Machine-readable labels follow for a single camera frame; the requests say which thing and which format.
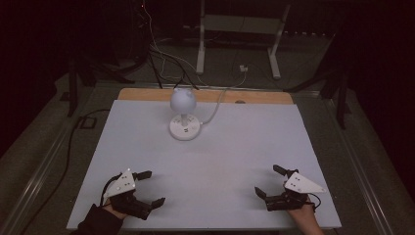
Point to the white table cover sheet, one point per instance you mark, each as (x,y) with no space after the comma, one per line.
(228,156)

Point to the black tripod stand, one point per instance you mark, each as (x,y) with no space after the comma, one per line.
(342,104)
(72,91)

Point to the person's right hand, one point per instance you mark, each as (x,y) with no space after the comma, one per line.
(305,217)

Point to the white plug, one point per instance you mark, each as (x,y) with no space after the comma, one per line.
(243,68)

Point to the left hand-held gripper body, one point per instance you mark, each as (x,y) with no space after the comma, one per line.
(121,186)

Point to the white metal stand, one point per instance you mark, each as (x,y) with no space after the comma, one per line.
(199,49)

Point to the black square floor socket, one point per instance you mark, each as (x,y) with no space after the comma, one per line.
(88,122)

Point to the person's left hand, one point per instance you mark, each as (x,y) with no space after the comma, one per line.
(115,212)

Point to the white globe desk lamp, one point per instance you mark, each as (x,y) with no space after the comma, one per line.
(183,101)

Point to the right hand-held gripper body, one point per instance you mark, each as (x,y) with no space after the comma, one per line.
(300,185)

